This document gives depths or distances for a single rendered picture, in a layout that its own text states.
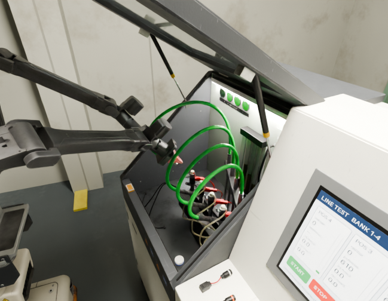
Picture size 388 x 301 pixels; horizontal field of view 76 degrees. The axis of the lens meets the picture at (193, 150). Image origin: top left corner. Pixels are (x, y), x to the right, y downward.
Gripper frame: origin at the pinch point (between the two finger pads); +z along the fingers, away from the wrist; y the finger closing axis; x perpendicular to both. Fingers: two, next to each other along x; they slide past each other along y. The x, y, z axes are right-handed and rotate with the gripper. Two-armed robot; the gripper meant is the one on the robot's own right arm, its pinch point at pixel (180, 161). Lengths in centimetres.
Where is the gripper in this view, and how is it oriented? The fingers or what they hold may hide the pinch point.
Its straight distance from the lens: 104.2
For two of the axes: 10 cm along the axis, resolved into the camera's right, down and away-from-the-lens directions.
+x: -2.6, -5.4, 8.0
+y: 6.9, -6.8, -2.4
